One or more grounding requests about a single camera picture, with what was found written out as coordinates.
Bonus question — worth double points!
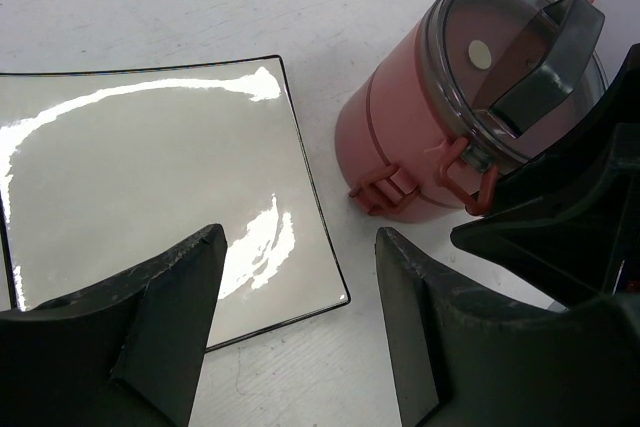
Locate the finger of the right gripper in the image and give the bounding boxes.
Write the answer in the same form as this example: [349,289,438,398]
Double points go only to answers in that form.
[451,124,639,306]
[491,44,639,214]

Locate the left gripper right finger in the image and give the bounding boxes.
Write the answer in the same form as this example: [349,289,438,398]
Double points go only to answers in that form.
[375,227,639,426]

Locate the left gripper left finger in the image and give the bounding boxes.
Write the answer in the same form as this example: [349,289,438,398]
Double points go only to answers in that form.
[1,224,227,426]

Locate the grey lunch box lid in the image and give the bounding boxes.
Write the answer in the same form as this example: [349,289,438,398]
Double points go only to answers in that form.
[417,0,611,218]

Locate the white square plate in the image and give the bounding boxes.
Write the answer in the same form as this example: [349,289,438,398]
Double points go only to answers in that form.
[1,55,351,350]

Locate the pink bowl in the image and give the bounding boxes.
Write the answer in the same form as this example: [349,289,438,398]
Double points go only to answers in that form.
[333,81,481,225]
[367,13,471,181]

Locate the dark red lid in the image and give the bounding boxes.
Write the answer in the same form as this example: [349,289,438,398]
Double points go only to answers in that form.
[444,0,550,110]

